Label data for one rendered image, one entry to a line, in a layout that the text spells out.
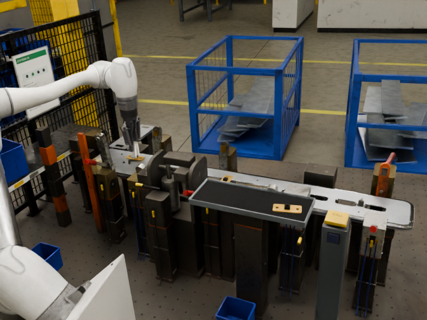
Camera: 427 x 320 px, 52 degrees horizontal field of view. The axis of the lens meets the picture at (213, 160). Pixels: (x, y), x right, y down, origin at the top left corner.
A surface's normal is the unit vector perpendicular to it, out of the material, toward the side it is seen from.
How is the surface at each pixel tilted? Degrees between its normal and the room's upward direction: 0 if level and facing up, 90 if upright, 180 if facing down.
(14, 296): 75
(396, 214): 0
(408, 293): 0
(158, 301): 0
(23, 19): 90
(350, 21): 90
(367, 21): 90
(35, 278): 45
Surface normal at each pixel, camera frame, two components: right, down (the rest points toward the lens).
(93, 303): 0.96, 0.09
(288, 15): -0.34, 0.45
